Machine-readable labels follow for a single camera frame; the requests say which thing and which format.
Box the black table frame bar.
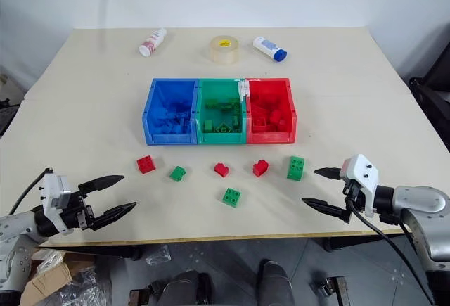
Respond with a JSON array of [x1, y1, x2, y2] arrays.
[[39, 244, 143, 262], [322, 234, 386, 253]]

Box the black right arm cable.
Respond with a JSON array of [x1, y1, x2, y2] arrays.
[[346, 193, 436, 306]]

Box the white bottle with blue cap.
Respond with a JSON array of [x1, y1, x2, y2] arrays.
[[252, 35, 288, 63]]

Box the white bottle with red print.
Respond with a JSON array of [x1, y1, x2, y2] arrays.
[[138, 27, 168, 58]]

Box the dark crate beside table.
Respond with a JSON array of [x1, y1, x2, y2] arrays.
[[0, 100, 24, 137]]

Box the brown cardboard box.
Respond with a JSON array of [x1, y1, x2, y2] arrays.
[[20, 252, 96, 306]]

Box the dark rounded shape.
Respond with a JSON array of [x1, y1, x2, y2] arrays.
[[257, 259, 296, 306], [162, 269, 213, 306]]

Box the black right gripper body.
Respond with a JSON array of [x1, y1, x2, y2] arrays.
[[340, 179, 367, 224]]

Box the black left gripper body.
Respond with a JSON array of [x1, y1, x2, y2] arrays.
[[58, 190, 96, 232]]

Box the green plastic bin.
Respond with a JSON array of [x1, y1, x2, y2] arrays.
[[195, 77, 249, 145]]

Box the black equipment beside table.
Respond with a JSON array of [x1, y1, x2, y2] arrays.
[[409, 20, 450, 153]]

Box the red four-stud building block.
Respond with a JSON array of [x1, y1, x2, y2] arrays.
[[136, 156, 158, 174]]

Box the dark green stacked block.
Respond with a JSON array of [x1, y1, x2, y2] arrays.
[[219, 97, 242, 114]]

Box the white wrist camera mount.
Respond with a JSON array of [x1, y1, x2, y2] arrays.
[[39, 171, 73, 236], [340, 154, 381, 217]]

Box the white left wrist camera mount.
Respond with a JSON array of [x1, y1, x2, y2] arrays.
[[39, 171, 73, 236]]

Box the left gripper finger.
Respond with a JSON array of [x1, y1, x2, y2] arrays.
[[77, 174, 126, 195], [90, 201, 139, 231]]

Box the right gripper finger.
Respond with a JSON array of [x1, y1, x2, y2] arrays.
[[301, 197, 348, 219], [313, 167, 344, 180]]

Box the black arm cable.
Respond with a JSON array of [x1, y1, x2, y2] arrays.
[[8, 167, 54, 215], [346, 193, 436, 306]]

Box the small green building block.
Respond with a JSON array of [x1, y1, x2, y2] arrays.
[[168, 166, 188, 182]]

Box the clear plastic bag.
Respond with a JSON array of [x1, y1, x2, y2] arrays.
[[49, 266, 108, 306]]

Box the small crumpled plastic bag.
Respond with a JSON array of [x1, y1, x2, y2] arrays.
[[145, 245, 173, 265]]

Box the blue plastic bin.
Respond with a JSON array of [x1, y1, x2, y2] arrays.
[[141, 77, 199, 146]]

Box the red plastic bin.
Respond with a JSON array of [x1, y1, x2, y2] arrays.
[[244, 77, 297, 145]]

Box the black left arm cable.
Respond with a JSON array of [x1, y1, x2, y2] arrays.
[[8, 167, 54, 215]]

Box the flat green four-stud block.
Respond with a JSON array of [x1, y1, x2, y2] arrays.
[[221, 187, 243, 209]]

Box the blue flat block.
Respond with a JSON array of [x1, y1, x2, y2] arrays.
[[160, 121, 193, 135]]

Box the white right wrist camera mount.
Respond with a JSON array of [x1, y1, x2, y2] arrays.
[[340, 154, 381, 217]]

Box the tall green four-stud block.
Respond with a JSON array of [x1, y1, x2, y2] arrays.
[[286, 155, 306, 182]]

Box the red notched building block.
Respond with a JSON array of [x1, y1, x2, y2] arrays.
[[252, 159, 270, 178]]

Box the small red building block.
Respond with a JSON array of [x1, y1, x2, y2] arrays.
[[213, 162, 231, 179]]

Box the clear packing tape roll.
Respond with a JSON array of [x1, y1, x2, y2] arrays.
[[210, 34, 241, 65]]

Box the white tape strip on bins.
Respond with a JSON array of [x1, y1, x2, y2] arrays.
[[236, 79, 251, 102]]

